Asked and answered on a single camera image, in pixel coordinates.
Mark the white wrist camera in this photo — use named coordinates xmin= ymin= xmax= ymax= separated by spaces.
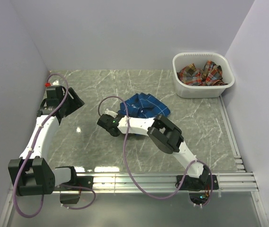
xmin=105 ymin=109 xmax=117 ymax=118
xmin=45 ymin=82 xmax=66 ymax=108

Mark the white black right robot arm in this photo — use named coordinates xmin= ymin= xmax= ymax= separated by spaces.
xmin=97 ymin=112 xmax=209 ymax=189

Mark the white plastic laundry basket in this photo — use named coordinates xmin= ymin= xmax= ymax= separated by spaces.
xmin=172 ymin=52 xmax=235 ymax=98

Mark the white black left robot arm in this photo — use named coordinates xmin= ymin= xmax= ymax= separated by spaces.
xmin=8 ymin=85 xmax=84 ymax=196

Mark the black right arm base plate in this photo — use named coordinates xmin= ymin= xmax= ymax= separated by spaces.
xmin=180 ymin=175 xmax=219 ymax=192

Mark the blue plaid long sleeve shirt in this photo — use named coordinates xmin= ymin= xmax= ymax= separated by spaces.
xmin=125 ymin=93 xmax=170 ymax=119

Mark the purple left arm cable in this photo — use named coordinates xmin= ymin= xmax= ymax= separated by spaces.
xmin=13 ymin=73 xmax=97 ymax=218

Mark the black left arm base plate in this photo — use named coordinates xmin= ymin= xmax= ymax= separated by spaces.
xmin=60 ymin=175 xmax=94 ymax=191

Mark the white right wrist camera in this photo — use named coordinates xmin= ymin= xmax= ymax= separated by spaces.
xmin=105 ymin=109 xmax=117 ymax=118

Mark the aluminium mounting rail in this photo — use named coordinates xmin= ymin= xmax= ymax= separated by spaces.
xmin=8 ymin=172 xmax=260 ymax=194

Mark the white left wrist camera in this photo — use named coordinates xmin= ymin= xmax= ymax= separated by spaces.
xmin=45 ymin=82 xmax=66 ymax=108

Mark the red plaid shirt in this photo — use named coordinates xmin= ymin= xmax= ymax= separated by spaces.
xmin=177 ymin=61 xmax=227 ymax=86

